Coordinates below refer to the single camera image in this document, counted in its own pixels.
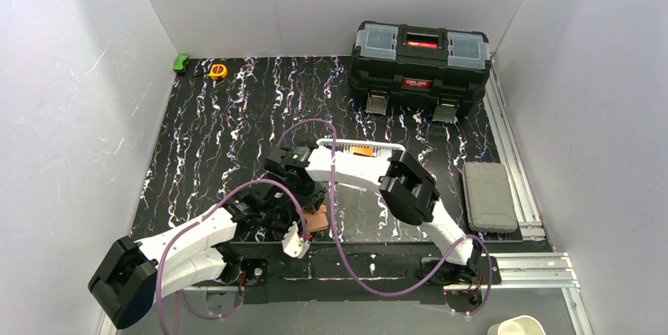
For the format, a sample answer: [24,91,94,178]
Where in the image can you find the brown leather card holder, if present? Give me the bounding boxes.
[305,204,329,233]

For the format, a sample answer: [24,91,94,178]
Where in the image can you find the orange credit card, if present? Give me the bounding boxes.
[348,146,374,158]

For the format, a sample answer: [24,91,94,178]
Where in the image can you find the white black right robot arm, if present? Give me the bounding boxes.
[264,139,481,285]

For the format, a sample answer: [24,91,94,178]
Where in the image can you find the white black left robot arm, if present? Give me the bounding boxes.
[87,179,310,329]

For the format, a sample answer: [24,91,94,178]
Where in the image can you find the white plastic basket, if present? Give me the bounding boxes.
[336,139,406,158]

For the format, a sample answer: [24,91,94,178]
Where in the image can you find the yellow tape measure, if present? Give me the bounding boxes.
[208,63,228,80]

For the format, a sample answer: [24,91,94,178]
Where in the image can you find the green small device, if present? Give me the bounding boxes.
[173,54,190,74]

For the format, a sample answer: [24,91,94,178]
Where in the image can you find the black red toolbox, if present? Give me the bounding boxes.
[347,20,492,123]

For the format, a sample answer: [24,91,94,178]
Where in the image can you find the white plastic cup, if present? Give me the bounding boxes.
[486,315,546,335]

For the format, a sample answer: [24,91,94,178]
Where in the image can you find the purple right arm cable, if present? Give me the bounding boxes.
[275,118,494,318]

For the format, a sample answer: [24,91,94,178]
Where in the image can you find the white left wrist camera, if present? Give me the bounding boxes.
[281,221,311,259]

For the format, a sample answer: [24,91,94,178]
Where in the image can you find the aluminium frame rail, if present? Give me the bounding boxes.
[98,69,593,335]

